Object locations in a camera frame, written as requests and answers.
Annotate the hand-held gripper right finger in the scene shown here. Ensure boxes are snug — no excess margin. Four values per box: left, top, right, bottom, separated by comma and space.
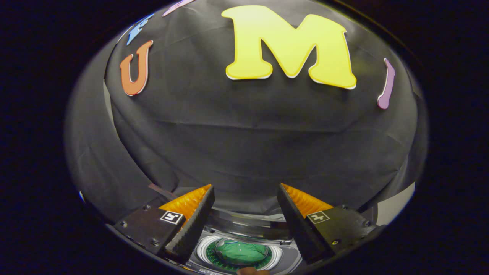
277, 183, 377, 264

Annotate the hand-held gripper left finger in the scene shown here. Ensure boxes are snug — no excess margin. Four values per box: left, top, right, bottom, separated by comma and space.
113, 184, 215, 264

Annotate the grey washing machine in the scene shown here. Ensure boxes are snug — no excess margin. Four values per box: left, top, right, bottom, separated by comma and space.
185, 229, 306, 275

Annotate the green polo shirt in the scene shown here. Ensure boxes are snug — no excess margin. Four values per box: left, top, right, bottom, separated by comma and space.
217, 240, 269, 265

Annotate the black backdrop cloth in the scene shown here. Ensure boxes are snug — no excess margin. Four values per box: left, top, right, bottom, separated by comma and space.
64, 0, 427, 224

